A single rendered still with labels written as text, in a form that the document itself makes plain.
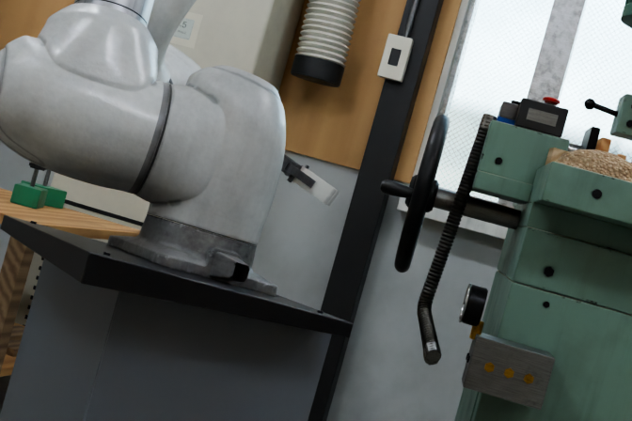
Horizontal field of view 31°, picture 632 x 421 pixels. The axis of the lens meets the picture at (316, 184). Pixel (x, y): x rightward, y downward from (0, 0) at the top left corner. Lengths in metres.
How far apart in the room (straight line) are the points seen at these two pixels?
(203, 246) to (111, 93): 0.23
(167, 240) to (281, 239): 2.02
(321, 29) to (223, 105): 1.87
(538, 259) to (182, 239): 0.61
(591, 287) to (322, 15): 1.71
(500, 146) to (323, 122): 1.58
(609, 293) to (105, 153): 0.82
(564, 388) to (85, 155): 0.83
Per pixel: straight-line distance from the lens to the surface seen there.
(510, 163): 1.91
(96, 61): 1.43
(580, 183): 1.69
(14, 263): 2.60
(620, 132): 2.00
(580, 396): 1.82
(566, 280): 1.80
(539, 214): 1.81
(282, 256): 3.46
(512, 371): 1.72
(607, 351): 1.81
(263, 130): 1.46
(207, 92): 1.47
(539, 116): 1.92
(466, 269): 3.35
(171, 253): 1.42
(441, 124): 1.93
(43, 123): 1.41
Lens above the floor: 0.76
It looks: level
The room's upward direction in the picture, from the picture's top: 16 degrees clockwise
